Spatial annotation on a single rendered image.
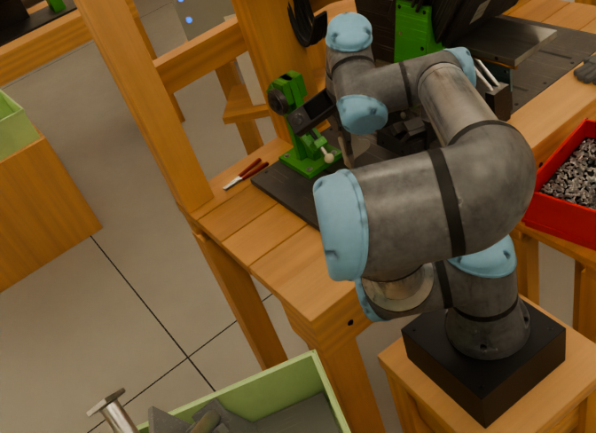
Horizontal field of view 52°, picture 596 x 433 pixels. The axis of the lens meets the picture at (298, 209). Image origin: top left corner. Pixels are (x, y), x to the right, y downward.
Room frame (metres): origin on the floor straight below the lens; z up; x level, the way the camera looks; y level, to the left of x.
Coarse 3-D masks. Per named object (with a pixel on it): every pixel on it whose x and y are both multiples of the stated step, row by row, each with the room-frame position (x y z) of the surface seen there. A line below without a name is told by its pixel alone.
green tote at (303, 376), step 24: (288, 360) 0.75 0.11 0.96; (312, 360) 0.74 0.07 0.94; (240, 384) 0.73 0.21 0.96; (264, 384) 0.73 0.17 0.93; (288, 384) 0.74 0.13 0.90; (312, 384) 0.74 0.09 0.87; (192, 408) 0.72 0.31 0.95; (240, 408) 0.73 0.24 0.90; (264, 408) 0.73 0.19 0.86; (336, 408) 0.62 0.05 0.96; (144, 432) 0.71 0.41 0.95
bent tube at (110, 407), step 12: (108, 396) 0.61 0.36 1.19; (96, 408) 0.60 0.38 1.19; (108, 408) 0.60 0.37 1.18; (120, 408) 0.60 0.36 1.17; (108, 420) 0.59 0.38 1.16; (120, 420) 0.59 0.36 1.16; (204, 420) 0.67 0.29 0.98; (216, 420) 0.68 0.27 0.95; (120, 432) 0.57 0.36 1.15; (132, 432) 0.57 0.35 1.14; (192, 432) 0.63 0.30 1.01; (204, 432) 0.64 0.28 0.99
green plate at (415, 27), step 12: (396, 0) 1.46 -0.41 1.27; (396, 12) 1.46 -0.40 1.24; (408, 12) 1.42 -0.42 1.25; (420, 12) 1.38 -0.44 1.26; (396, 24) 1.45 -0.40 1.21; (408, 24) 1.42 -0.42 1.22; (420, 24) 1.38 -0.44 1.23; (396, 36) 1.45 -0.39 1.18; (408, 36) 1.41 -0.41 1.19; (420, 36) 1.37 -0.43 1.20; (432, 36) 1.38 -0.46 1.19; (396, 48) 1.44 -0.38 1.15; (408, 48) 1.41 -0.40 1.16; (420, 48) 1.37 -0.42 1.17; (432, 48) 1.37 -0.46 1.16; (444, 48) 1.39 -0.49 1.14; (396, 60) 1.44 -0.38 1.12
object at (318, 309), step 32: (544, 96) 1.37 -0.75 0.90; (576, 96) 1.32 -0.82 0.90; (544, 128) 1.24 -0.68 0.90; (544, 160) 1.20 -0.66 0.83; (320, 256) 1.06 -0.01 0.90; (288, 288) 0.99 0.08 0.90; (320, 288) 0.96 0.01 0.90; (352, 288) 0.93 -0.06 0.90; (288, 320) 1.00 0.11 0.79; (320, 320) 0.89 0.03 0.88; (352, 320) 0.92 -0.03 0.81; (320, 352) 0.89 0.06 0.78
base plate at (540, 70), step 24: (552, 48) 1.60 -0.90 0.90; (576, 48) 1.55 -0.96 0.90; (480, 72) 1.60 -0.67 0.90; (528, 72) 1.52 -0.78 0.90; (552, 72) 1.47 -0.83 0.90; (528, 96) 1.40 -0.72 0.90; (336, 144) 1.49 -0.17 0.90; (432, 144) 1.33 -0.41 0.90; (288, 168) 1.45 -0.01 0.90; (336, 168) 1.38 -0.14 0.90; (264, 192) 1.40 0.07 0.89; (288, 192) 1.34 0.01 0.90; (312, 192) 1.31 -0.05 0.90; (312, 216) 1.21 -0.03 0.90
